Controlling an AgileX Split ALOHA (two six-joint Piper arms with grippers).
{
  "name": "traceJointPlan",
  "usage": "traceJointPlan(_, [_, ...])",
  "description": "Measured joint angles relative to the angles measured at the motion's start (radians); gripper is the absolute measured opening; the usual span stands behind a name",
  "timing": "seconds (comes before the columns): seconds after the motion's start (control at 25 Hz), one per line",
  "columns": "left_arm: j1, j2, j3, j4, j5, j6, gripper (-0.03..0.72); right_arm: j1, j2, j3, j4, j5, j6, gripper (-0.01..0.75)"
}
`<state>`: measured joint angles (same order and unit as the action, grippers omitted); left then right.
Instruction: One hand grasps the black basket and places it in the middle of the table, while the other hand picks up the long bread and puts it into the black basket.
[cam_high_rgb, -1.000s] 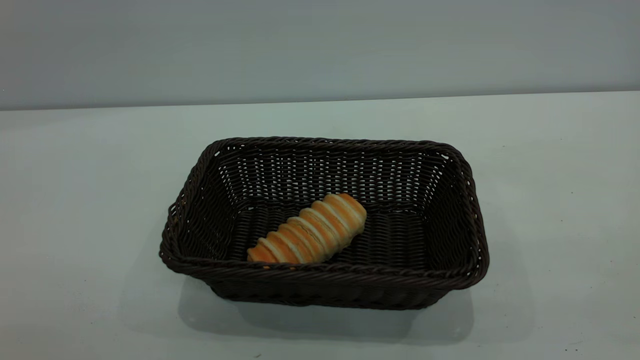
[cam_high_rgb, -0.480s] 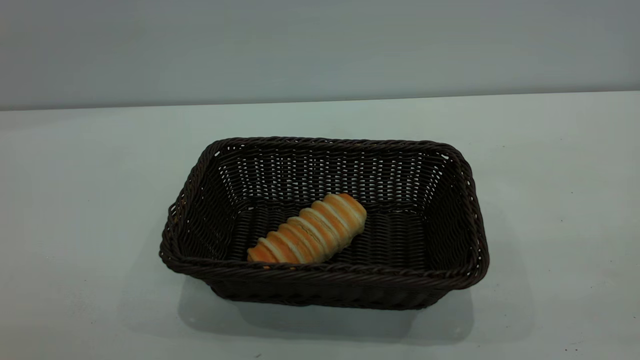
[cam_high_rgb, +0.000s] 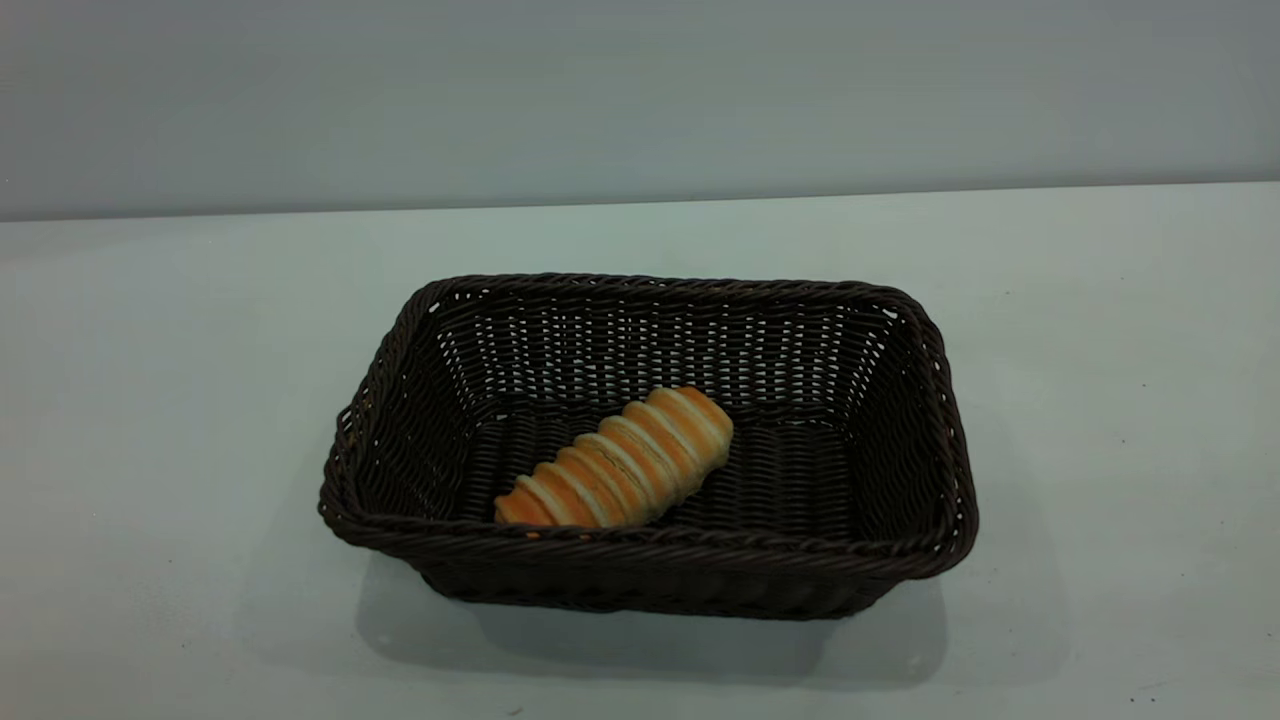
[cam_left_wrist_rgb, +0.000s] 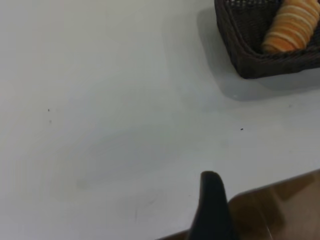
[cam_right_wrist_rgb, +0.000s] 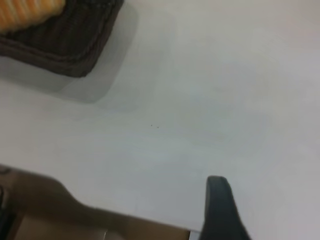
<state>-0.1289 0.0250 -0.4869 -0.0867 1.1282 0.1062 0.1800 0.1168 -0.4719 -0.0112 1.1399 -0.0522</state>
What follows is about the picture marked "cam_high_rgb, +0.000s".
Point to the striped orange bread roll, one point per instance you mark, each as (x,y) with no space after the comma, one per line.
(625,462)

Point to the dark brown wicker basket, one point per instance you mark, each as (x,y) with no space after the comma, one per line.
(800,480)

